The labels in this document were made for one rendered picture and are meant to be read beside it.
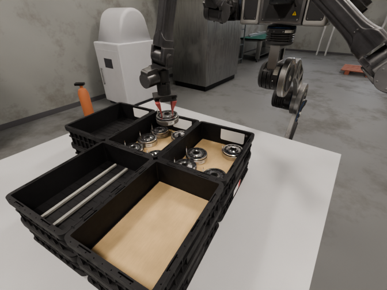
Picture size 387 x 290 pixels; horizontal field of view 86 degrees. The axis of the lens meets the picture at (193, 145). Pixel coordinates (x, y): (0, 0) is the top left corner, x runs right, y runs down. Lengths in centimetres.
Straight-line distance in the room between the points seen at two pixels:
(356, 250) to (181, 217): 150
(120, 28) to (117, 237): 326
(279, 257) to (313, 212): 29
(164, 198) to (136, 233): 16
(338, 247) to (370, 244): 24
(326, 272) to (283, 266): 95
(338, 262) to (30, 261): 173
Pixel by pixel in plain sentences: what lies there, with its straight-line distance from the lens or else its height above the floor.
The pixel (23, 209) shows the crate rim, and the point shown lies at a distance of 82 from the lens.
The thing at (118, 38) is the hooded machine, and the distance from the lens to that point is 367.
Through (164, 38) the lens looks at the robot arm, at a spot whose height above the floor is 135.
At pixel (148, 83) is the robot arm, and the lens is 84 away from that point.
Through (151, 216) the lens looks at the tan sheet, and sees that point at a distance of 78.
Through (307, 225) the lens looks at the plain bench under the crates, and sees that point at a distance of 101.
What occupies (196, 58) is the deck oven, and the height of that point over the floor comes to 66.
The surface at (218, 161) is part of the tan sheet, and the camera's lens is 100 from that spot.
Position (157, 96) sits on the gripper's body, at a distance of 92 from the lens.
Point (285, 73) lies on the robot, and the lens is 116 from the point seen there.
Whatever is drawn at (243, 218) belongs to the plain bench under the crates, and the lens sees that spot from 94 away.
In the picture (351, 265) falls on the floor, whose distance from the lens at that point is 192.
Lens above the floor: 142
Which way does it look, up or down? 32 degrees down
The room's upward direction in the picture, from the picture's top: straight up
